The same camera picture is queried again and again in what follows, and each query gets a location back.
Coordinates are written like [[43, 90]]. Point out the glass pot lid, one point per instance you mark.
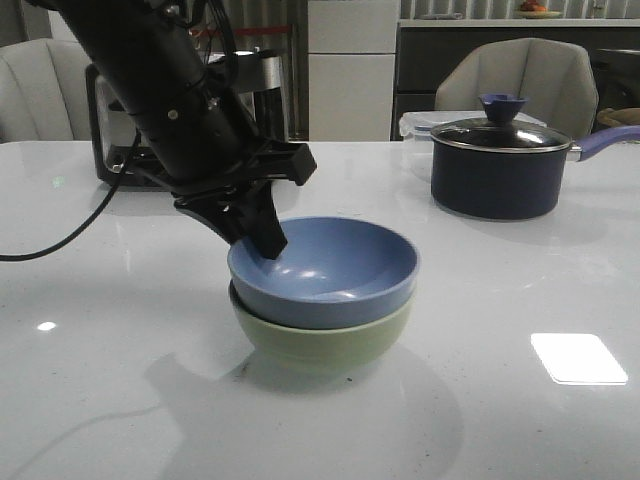
[[499, 130]]

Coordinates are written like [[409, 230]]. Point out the left beige armchair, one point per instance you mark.
[[43, 92]]

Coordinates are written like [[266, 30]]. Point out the black and chrome toaster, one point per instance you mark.
[[256, 77]]

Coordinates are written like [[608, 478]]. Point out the blue bowl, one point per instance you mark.
[[333, 273]]

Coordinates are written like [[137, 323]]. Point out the clear plastic container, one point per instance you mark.
[[418, 124]]

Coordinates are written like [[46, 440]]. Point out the dark blue saucepan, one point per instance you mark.
[[510, 186]]

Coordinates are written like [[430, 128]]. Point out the green bowl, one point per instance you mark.
[[321, 351]]

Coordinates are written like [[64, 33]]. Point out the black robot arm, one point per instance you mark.
[[135, 43]]

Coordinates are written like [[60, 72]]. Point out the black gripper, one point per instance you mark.
[[206, 143]]

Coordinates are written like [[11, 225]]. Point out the right beige armchair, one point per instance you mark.
[[557, 77]]

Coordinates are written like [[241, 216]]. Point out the fruit plate on counter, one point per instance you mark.
[[532, 9]]

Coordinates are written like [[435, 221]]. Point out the white refrigerator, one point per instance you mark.
[[351, 59]]

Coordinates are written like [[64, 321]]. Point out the beige armchair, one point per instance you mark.
[[557, 77], [43, 92]]

